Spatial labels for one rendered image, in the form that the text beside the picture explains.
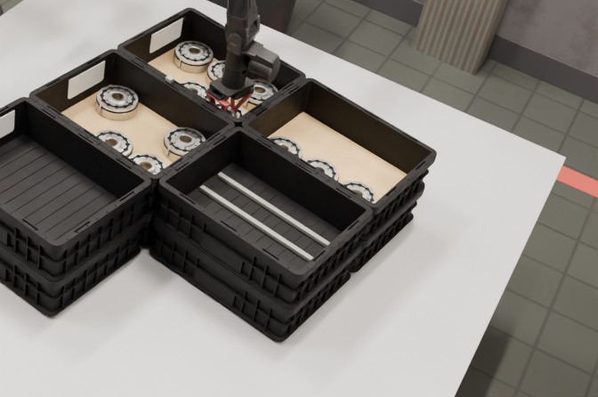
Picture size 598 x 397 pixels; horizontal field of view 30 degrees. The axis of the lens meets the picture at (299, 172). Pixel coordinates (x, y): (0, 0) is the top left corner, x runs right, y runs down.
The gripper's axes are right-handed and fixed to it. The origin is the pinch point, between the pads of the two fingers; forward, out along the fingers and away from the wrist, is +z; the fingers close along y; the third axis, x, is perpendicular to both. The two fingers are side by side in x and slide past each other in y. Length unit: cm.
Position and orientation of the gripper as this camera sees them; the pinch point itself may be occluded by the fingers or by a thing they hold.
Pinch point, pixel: (225, 112)
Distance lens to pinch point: 278.9
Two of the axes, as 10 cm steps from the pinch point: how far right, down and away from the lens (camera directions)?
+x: -7.5, -5.4, 3.9
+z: -2.3, 7.6, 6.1
